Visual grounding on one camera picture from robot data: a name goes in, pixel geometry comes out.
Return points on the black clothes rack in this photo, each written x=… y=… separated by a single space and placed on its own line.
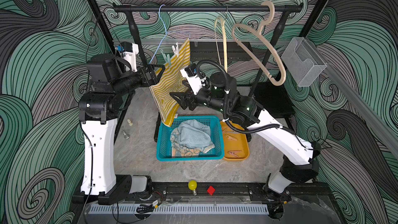
x=286 y=10

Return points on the bunny pattern towel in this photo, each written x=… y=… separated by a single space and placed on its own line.
x=180 y=151

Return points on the yellow striped towel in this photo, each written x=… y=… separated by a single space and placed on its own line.
x=171 y=81

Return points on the green clothespin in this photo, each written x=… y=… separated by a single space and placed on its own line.
x=166 y=57

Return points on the yellow light bulb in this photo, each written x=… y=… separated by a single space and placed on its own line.
x=192 y=185

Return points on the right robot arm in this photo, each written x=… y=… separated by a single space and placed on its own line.
x=211 y=86

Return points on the white slotted cable duct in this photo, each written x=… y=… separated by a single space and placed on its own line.
x=223 y=209

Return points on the cream plastic hanger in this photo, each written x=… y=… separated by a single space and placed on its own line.
x=220 y=19

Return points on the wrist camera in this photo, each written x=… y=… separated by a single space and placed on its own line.
x=195 y=79
x=129 y=52

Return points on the black wall shelf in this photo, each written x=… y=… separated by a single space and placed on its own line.
x=211 y=50

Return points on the blue wire hanger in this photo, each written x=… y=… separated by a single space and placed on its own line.
x=163 y=24

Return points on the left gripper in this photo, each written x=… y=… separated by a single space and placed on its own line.
x=151 y=81

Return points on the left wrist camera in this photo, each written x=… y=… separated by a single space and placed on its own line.
x=129 y=52

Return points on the clear acrylic wall box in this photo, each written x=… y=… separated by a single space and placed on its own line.
x=303 y=60

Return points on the red diamond marker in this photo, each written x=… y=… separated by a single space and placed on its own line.
x=211 y=190

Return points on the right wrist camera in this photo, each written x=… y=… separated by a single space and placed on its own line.
x=195 y=79

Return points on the black case on floor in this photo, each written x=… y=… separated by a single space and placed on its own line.
x=274 y=99

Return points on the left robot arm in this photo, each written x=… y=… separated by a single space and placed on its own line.
x=113 y=77

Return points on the light blue towel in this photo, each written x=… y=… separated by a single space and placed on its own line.
x=193 y=134

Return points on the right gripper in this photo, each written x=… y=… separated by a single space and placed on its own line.
x=188 y=97

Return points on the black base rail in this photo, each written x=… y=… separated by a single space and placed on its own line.
x=173 y=192

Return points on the silver chess piece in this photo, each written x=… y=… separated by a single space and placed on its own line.
x=126 y=136

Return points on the teal perforated plastic basket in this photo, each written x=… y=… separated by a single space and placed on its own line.
x=164 y=149

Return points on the yellow plastic tray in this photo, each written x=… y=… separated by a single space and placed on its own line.
x=241 y=144

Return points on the orange clothespin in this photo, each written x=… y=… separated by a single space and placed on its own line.
x=232 y=138

